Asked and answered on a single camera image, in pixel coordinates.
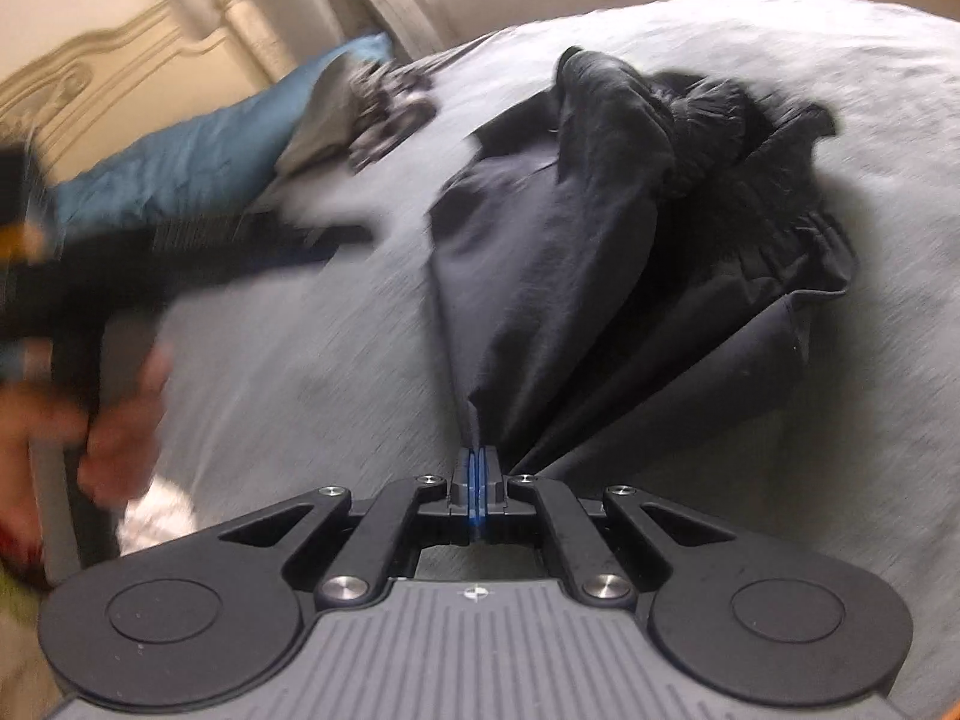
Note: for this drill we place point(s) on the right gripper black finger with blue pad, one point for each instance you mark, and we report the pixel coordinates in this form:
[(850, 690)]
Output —
[(462, 496), (491, 495)]

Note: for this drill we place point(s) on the black garment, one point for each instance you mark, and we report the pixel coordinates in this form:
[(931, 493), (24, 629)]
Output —
[(630, 263)]

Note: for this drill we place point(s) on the person's left hand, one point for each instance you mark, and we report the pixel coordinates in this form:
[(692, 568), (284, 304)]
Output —
[(120, 449)]

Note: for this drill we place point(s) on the cream wooden headboard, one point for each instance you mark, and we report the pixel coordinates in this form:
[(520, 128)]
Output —
[(103, 90)]

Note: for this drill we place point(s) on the teal blue pillow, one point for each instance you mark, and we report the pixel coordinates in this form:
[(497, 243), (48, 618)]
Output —
[(215, 163)]

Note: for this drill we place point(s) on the white fluffy blanket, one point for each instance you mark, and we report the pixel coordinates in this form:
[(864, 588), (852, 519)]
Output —
[(164, 513)]

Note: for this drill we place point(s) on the grey patterned cloth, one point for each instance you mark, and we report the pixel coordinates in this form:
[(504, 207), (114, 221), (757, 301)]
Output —
[(359, 109)]

